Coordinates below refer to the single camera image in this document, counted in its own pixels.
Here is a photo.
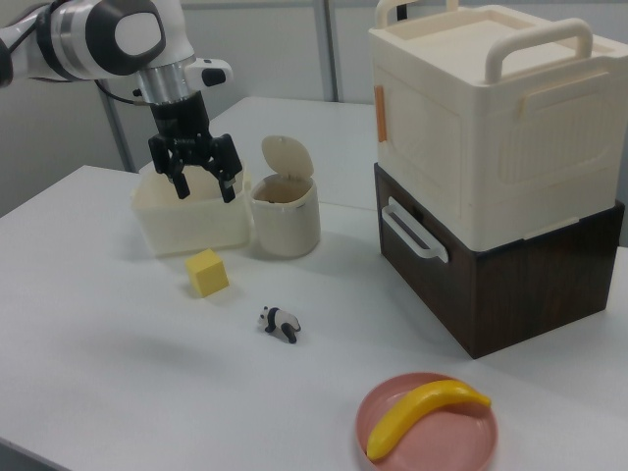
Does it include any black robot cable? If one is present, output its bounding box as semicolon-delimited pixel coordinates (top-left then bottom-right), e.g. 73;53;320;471
94;78;149;107

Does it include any yellow foam cube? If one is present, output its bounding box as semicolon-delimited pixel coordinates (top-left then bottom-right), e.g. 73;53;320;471
184;247;231;299

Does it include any orange strip door handle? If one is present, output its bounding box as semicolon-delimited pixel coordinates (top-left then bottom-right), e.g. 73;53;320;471
375;84;390;144

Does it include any white drawer handle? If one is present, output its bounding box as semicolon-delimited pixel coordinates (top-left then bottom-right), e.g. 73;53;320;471
379;195;449;264

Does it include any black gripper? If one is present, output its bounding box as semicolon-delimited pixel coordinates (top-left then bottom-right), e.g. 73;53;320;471
148;91;243;205

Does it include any panda toy figure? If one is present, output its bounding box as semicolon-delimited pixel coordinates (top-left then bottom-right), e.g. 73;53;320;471
255;305;303;345

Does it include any yellow toy banana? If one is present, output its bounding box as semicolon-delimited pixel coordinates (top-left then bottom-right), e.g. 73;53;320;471
365;378;494;462

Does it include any white plastic bin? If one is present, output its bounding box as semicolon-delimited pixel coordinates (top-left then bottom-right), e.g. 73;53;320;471
129;156;249;259

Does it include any pink plate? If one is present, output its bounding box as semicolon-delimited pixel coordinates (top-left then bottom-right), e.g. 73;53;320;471
354;372;499;471

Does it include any dark brown wooden drawer box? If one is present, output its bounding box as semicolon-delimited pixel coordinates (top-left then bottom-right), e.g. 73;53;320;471
373;161;626;361

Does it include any white trash can with lid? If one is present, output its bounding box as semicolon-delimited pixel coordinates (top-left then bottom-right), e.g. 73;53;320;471
248;134;322;260

